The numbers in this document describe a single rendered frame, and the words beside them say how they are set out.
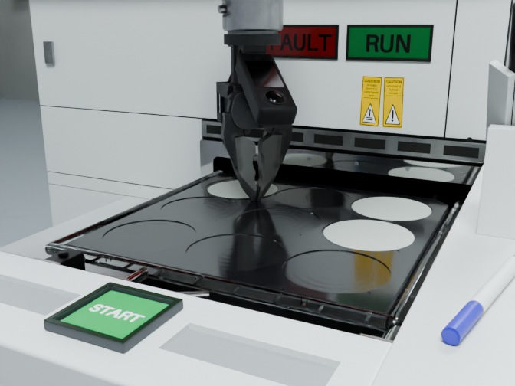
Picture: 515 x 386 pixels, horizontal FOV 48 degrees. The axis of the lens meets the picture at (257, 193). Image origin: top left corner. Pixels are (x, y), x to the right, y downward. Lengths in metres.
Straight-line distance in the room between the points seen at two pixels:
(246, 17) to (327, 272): 0.32
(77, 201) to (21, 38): 8.64
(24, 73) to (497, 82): 9.49
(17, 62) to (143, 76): 8.90
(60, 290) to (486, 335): 0.26
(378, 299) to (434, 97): 0.39
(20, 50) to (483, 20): 9.23
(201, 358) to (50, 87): 0.91
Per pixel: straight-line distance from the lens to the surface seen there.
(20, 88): 9.93
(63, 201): 1.21
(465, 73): 0.82
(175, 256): 0.59
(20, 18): 9.76
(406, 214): 0.73
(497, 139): 0.47
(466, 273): 0.41
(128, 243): 0.63
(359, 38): 0.84
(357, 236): 0.65
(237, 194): 0.79
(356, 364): 0.30
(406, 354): 0.31
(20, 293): 0.41
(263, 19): 0.71
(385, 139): 0.84
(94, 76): 1.09
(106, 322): 0.34
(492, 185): 0.47
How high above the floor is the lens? 1.12
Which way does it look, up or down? 16 degrees down
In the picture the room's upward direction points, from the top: straight up
